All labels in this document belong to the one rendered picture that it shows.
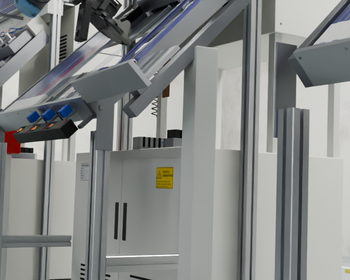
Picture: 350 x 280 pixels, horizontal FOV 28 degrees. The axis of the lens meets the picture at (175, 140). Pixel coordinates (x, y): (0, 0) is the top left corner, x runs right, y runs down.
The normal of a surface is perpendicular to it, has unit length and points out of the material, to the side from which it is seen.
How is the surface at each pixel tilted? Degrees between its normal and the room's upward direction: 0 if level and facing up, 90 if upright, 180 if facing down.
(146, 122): 90
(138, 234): 90
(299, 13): 90
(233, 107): 90
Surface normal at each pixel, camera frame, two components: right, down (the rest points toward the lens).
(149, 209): -0.83, -0.07
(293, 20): 0.56, -0.04
